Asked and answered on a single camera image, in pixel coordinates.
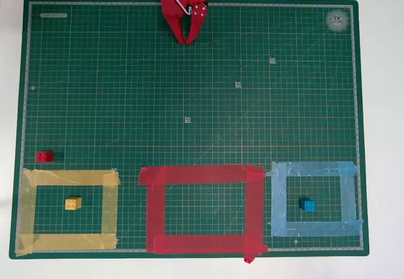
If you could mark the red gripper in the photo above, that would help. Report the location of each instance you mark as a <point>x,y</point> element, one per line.
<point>173,10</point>

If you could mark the red lego brick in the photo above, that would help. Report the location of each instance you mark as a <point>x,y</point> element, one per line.
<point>44,156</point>

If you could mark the red tape square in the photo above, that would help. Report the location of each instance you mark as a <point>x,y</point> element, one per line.
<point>205,174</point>

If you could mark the yellow tape square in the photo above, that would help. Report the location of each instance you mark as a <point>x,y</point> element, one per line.
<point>72,178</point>

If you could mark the blue tape square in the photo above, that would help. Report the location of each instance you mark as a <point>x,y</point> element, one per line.
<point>315,168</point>

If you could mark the yellow lego brick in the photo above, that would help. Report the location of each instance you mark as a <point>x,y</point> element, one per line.
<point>72,204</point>

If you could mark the blue lego brick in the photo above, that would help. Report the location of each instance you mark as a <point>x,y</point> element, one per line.
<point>307,205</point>

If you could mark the green cutting mat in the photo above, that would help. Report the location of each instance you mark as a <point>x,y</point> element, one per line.
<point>189,86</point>

